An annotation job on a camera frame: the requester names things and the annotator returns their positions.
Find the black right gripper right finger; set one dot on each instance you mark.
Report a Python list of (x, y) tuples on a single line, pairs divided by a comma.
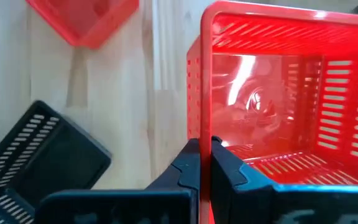
[(235, 199)]

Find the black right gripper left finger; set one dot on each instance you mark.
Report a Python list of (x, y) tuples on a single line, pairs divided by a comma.
[(182, 186)]

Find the red slotted plastic basket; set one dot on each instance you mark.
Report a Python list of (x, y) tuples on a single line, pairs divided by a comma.
[(259, 109), (82, 21)]

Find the black slotted plastic basket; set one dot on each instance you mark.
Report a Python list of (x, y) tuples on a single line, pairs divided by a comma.
[(61, 161)]

